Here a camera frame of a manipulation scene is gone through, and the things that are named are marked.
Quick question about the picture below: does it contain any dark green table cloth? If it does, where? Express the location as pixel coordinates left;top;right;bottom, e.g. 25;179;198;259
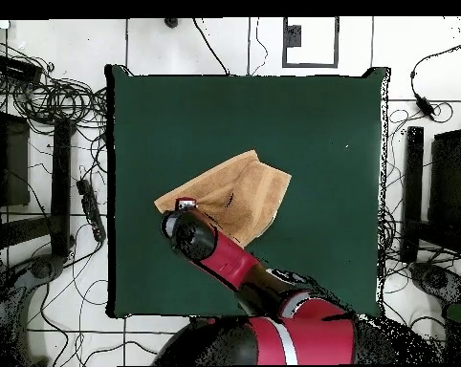
105;63;392;321

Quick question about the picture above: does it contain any long black power strip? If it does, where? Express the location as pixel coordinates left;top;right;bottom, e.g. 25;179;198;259
76;178;107;244

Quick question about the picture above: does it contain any flat black adapter box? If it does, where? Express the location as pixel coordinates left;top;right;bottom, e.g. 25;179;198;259
0;54;44;83

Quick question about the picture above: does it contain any black power brick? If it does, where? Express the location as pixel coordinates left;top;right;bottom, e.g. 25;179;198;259
413;93;438;121

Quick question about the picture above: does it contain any dark chair base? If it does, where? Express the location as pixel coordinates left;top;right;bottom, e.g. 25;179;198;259
407;261;461;307
0;253;69;366

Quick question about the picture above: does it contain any dark grey square plate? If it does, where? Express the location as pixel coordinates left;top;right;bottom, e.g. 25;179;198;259
285;24;303;48

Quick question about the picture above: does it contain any black metal stand frame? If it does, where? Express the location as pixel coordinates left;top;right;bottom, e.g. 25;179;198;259
0;87;77;265
417;95;461;265

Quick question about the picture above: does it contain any black cable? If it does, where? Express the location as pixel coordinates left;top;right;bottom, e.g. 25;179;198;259
191;17;231;76

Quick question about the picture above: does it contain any black upright bar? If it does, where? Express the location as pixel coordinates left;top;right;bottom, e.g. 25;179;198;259
400;125;425;265

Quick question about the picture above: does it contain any tan terry towel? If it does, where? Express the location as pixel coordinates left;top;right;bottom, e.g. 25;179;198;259
153;149;293;248

